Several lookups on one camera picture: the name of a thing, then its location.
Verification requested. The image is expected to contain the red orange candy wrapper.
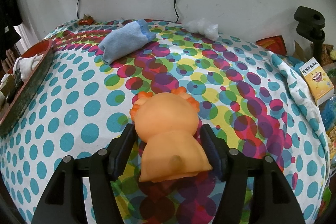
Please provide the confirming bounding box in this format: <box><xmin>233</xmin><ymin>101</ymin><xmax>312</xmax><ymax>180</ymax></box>
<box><xmin>78</xmin><ymin>14</ymin><xmax>95</xmax><ymax>26</ymax></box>

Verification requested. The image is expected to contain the black clamp stand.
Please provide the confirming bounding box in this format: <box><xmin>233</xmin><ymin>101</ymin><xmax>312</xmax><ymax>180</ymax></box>
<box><xmin>294</xmin><ymin>6</ymin><xmax>325</xmax><ymax>60</ymax></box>

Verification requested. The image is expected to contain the polka dot bed sheet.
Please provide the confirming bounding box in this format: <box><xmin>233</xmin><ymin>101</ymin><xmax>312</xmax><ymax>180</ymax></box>
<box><xmin>1</xmin><ymin>21</ymin><xmax>329</xmax><ymax>223</ymax></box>

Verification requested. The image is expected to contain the round red worn tray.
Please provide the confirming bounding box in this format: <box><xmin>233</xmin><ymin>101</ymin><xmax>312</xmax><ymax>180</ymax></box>
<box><xmin>1</xmin><ymin>39</ymin><xmax>54</xmax><ymax>136</ymax></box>

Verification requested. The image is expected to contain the red snack packet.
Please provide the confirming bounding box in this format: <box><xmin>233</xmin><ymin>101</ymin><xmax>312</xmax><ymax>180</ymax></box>
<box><xmin>256</xmin><ymin>35</ymin><xmax>287</xmax><ymax>56</ymax></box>

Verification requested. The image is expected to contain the yellow medicine box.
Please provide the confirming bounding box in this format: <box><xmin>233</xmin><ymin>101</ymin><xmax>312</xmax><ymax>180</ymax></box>
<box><xmin>299</xmin><ymin>57</ymin><xmax>334</xmax><ymax>106</ymax></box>

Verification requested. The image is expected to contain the white rolled sock in tray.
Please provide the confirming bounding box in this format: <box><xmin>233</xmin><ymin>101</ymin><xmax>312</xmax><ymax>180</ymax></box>
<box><xmin>13</xmin><ymin>54</ymin><xmax>44</xmax><ymax>83</ymax></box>

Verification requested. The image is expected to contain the light blue rolled sock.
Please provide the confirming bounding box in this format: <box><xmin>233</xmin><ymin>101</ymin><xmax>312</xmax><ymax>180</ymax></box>
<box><xmin>98</xmin><ymin>19</ymin><xmax>156</xmax><ymax>65</ymax></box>

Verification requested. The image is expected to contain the clear bag of items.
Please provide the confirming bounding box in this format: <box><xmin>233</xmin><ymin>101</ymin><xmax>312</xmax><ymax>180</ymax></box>
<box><xmin>319</xmin><ymin>63</ymin><xmax>336</xmax><ymax>160</ymax></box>

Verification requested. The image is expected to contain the orange rubber toy animal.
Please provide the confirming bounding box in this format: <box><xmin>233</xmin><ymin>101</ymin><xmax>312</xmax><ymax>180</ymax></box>
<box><xmin>129</xmin><ymin>87</ymin><xmax>212</xmax><ymax>182</ymax></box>

